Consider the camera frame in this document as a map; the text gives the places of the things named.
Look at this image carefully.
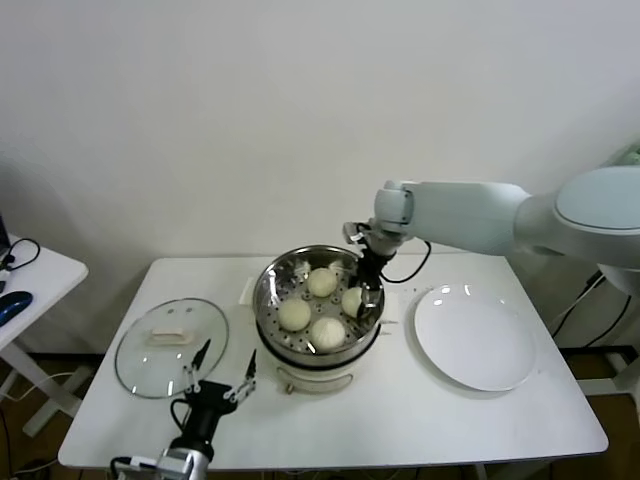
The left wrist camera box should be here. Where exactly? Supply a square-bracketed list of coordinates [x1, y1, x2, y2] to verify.
[110, 455, 160, 480]

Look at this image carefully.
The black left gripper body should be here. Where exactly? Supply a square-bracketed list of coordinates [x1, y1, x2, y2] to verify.
[185, 380, 236, 412]

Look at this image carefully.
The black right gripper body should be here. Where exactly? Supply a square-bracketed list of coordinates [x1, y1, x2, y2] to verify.
[357, 243, 397, 290]

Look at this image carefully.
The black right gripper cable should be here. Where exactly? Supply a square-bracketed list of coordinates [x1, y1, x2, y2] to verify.
[382, 239, 432, 285]

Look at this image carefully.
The black wall cable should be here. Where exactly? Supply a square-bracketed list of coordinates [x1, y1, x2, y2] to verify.
[552, 272, 634, 349]

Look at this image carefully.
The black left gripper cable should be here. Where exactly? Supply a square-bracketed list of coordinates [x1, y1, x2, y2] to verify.
[170, 398, 194, 437]

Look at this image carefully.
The white round plate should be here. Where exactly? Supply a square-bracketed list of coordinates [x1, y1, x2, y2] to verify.
[413, 284, 539, 393]

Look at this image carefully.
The white floor cable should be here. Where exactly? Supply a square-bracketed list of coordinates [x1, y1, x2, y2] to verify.
[0, 370, 76, 401]

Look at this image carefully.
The black laptop cable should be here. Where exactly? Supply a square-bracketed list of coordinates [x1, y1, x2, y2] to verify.
[0, 237, 43, 274]

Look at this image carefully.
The white side table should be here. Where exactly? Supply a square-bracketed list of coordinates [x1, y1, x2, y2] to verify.
[0, 232, 91, 436]

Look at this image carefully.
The glass pot lid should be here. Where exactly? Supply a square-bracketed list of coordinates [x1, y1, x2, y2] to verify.
[114, 297, 231, 399]

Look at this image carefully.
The blue computer mouse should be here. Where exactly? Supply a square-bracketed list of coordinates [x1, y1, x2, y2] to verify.
[0, 290, 36, 326]

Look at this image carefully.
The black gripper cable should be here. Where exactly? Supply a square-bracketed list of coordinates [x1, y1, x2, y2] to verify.
[382, 239, 432, 285]
[170, 398, 194, 437]

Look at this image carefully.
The white electric cooker base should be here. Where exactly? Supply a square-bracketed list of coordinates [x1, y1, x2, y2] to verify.
[257, 319, 384, 396]

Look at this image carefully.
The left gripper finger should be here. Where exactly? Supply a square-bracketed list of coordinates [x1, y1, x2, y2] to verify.
[224, 348, 258, 404]
[182, 338, 212, 396]

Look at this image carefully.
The white steamed baozi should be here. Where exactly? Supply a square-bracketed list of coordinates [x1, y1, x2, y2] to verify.
[307, 268, 339, 300]
[278, 298, 312, 332]
[310, 317, 347, 351]
[341, 286, 369, 317]

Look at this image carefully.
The pale green box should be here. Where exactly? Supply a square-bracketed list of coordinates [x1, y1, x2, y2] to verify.
[612, 143, 640, 170]

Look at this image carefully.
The perforated steel steamer basket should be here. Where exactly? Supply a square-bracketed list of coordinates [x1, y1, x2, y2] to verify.
[242, 244, 402, 359]

